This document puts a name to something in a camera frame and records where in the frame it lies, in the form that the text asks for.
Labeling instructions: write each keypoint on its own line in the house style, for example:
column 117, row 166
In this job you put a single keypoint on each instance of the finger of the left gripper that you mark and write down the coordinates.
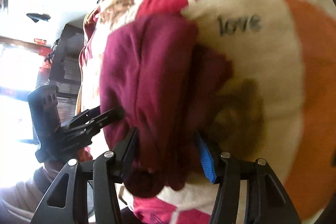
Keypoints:
column 94, row 126
column 82, row 118

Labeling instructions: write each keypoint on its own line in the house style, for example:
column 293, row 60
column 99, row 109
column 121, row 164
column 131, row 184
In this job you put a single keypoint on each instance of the dark wooden cabinet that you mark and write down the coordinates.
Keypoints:
column 65, row 71

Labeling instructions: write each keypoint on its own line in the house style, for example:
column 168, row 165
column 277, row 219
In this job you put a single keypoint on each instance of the left forearm beige sleeve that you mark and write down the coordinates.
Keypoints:
column 19, row 202

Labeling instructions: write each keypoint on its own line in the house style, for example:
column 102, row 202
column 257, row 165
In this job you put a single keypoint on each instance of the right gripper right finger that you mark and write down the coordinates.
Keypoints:
column 250, row 186

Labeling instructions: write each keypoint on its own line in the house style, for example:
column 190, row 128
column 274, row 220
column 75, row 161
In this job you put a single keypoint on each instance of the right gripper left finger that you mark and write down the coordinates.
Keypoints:
column 66, row 200

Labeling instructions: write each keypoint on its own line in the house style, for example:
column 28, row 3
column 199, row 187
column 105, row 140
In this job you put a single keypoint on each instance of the maroon fleece garment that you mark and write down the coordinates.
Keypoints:
column 167, row 84

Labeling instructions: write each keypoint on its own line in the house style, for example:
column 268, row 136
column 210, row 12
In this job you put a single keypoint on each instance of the red orange cream patterned blanket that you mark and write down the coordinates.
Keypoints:
column 279, row 103

